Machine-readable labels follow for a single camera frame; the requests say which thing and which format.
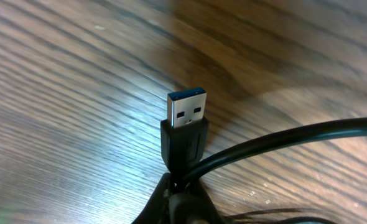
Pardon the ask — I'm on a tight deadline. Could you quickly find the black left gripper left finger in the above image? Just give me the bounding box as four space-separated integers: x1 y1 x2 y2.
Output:
132 173 172 224

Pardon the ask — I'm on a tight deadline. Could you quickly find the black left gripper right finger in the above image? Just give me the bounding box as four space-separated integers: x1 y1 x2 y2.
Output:
189 180 225 224

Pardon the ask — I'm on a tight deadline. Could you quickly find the black USB-A cable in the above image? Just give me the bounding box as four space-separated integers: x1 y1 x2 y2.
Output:
160 87 367 224

